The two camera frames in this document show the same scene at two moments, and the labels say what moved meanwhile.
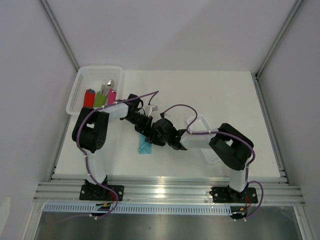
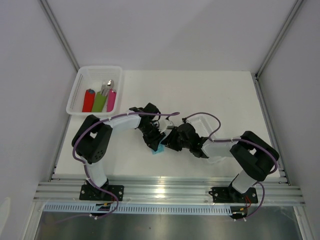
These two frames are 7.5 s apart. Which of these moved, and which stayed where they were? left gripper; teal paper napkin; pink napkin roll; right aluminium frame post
Moved: teal paper napkin
Stayed: left gripper; pink napkin roll; right aluminium frame post
